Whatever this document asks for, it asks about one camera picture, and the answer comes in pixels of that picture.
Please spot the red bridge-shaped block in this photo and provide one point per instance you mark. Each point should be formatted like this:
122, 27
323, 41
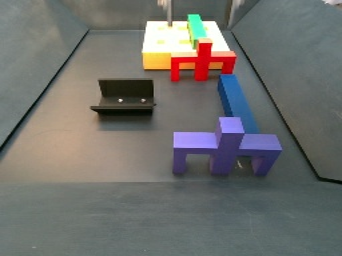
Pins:
202, 58

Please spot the purple bridge-shaped block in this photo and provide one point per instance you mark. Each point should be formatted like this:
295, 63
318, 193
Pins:
226, 144

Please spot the blue long block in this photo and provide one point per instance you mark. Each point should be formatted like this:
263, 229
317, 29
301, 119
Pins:
234, 102

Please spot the green long block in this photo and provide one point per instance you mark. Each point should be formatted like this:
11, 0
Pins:
197, 29

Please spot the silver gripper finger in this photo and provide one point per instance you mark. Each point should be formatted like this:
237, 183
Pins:
235, 12
166, 4

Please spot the yellow board with slots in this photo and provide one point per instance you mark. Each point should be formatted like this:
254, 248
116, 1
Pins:
165, 40

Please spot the black metal bracket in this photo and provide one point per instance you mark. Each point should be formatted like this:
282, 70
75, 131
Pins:
126, 96

